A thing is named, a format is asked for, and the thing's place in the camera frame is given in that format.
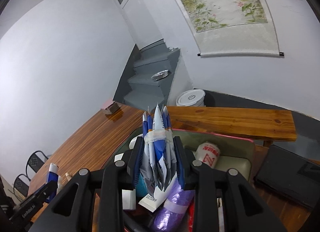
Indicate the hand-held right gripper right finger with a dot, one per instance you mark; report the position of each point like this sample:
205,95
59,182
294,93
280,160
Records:
180,164

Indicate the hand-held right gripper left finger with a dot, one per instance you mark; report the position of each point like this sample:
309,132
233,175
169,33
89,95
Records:
136,167

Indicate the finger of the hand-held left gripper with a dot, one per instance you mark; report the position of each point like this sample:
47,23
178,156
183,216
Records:
43,191

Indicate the blue white tube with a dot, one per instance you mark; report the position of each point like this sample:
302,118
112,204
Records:
52,174

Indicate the blue cloth pouch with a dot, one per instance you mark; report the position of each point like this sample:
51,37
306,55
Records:
141,187

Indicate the bundle of blue white sachets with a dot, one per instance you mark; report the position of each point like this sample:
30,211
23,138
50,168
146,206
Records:
157,147

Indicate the white cup with red print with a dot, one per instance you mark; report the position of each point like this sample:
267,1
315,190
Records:
208,154

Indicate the purple garbage bag roll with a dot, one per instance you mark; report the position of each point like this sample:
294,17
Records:
172,204

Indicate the red container box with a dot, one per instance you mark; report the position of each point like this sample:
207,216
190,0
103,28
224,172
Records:
237,152

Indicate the person's dark striped clothing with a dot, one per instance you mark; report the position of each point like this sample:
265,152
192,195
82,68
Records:
3,213

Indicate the black metal chair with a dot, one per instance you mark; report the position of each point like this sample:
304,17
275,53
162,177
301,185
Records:
33,162
20,184

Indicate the wooden peg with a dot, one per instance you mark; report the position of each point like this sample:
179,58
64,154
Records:
68,175

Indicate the white wrapped packet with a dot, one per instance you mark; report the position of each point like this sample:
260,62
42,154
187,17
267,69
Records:
150,200

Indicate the small wooden box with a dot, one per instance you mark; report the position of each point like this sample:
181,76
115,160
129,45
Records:
112,108

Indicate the white plastic bucket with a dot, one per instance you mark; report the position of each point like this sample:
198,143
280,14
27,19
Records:
190,98

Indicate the wooden bench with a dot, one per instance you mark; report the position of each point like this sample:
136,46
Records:
237,119

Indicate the grey staircase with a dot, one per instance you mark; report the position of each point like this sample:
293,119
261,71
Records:
150,89

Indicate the foil tray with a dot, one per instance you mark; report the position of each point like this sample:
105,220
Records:
161,76

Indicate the black flat case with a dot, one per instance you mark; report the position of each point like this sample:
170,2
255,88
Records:
287,172

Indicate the white door with window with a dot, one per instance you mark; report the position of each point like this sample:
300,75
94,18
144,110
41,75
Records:
142,22

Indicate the wall scroll painting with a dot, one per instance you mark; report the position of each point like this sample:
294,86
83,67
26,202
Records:
225,5

